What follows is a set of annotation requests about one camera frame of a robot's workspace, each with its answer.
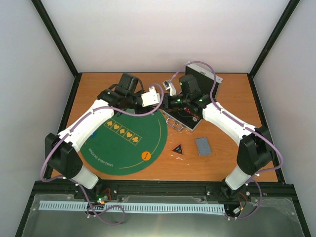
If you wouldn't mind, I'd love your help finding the black triangular button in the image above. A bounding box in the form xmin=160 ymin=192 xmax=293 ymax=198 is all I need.
xmin=172 ymin=143 xmax=184 ymax=155

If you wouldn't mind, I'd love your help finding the orange big blind button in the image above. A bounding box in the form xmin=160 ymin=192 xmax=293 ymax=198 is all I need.
xmin=141 ymin=151 xmax=152 ymax=161

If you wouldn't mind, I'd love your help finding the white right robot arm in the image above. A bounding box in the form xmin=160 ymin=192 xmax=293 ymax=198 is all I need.
xmin=161 ymin=75 xmax=275 ymax=200

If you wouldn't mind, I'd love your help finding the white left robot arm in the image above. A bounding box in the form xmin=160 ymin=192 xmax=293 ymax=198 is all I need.
xmin=40 ymin=73 xmax=164 ymax=199

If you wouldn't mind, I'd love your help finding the row of red dice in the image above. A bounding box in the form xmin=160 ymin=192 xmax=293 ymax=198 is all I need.
xmin=183 ymin=107 xmax=196 ymax=115

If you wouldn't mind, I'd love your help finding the aluminium poker case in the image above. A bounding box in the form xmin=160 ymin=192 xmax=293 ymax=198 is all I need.
xmin=161 ymin=64 xmax=223 ymax=132

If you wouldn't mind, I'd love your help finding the round green poker mat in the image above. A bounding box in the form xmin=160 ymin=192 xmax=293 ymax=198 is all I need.
xmin=80 ymin=111 xmax=168 ymax=176

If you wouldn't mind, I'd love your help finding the loose blue card deck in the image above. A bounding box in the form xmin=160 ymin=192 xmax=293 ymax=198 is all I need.
xmin=195 ymin=137 xmax=212 ymax=156

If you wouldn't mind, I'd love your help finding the metal front plate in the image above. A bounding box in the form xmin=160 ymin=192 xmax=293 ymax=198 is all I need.
xmin=17 ymin=195 xmax=310 ymax=237

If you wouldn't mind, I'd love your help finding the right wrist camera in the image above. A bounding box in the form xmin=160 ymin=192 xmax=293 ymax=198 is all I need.
xmin=163 ymin=80 xmax=177 ymax=96

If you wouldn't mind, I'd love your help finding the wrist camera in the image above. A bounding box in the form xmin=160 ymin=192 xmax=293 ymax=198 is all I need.
xmin=163 ymin=80 xmax=177 ymax=96
xmin=141 ymin=87 xmax=160 ymax=107

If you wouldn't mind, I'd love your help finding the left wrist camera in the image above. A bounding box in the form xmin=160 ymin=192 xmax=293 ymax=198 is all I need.
xmin=141 ymin=87 xmax=160 ymax=107

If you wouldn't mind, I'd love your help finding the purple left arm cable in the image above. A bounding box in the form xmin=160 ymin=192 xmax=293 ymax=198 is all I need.
xmin=39 ymin=83 xmax=165 ymax=225

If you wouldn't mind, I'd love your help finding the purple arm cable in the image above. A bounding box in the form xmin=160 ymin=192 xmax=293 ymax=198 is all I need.
xmin=165 ymin=61 xmax=284 ymax=221
xmin=39 ymin=83 xmax=165 ymax=225

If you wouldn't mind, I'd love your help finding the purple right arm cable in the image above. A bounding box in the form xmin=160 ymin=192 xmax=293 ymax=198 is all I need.
xmin=165 ymin=61 xmax=284 ymax=221

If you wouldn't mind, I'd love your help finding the light blue cable duct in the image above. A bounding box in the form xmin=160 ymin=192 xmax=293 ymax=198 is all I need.
xmin=39 ymin=200 xmax=225 ymax=215

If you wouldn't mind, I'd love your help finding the black aluminium frame rail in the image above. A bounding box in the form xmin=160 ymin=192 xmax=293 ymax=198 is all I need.
xmin=32 ymin=179 xmax=296 ymax=198

